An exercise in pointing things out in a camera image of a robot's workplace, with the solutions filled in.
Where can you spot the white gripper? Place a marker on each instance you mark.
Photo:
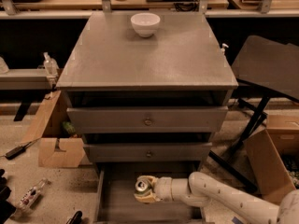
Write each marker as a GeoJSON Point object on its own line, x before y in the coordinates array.
{"type": "Point", "coordinates": [163, 188]}

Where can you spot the green soda can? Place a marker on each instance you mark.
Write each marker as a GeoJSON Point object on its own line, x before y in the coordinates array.
{"type": "Point", "coordinates": [142, 186]}

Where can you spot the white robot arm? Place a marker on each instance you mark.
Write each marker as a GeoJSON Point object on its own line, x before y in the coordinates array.
{"type": "Point", "coordinates": [198, 189]}

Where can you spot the brass middle drawer knob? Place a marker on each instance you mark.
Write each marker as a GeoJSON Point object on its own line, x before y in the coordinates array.
{"type": "Point", "coordinates": [149, 154]}

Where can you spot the brass drawer knob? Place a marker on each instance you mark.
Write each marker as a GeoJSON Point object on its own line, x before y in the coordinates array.
{"type": "Point", "coordinates": [148, 122]}
{"type": "Point", "coordinates": [149, 154]}

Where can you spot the grey open bottom drawer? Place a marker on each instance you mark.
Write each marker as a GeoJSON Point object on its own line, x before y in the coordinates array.
{"type": "Point", "coordinates": [117, 204]}

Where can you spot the grey middle drawer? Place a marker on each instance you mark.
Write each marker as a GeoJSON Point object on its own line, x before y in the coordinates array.
{"type": "Point", "coordinates": [129, 152]}

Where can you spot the brass top drawer knob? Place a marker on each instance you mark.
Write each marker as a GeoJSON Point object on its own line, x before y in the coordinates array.
{"type": "Point", "coordinates": [148, 122]}

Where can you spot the grey drawer cabinet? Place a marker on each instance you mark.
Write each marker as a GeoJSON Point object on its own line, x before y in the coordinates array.
{"type": "Point", "coordinates": [181, 65]}

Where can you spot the grey top drawer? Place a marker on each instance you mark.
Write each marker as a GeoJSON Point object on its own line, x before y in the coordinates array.
{"type": "Point", "coordinates": [197, 119]}

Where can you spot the cardboard box left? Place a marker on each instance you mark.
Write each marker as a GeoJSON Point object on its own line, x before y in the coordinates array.
{"type": "Point", "coordinates": [56, 150]}

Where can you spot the plastic bottle on floor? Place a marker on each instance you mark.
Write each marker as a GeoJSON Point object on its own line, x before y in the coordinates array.
{"type": "Point", "coordinates": [32, 194]}

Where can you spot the open cardboard box right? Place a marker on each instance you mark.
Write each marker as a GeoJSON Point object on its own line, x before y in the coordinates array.
{"type": "Point", "coordinates": [265, 149]}

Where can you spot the black power adapter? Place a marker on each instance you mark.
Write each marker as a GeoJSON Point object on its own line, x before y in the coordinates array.
{"type": "Point", "coordinates": [13, 153]}

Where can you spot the white pump dispenser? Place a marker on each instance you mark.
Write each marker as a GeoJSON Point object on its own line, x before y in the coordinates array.
{"type": "Point", "coordinates": [224, 47]}

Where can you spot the clear bottle on shelf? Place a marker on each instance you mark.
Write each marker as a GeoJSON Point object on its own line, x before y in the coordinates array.
{"type": "Point", "coordinates": [50, 65]}

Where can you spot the white ceramic bowl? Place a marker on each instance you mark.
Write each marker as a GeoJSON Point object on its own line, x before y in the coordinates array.
{"type": "Point", "coordinates": [145, 24]}

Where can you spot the grey low shelf left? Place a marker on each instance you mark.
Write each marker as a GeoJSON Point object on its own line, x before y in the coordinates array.
{"type": "Point", "coordinates": [26, 79]}

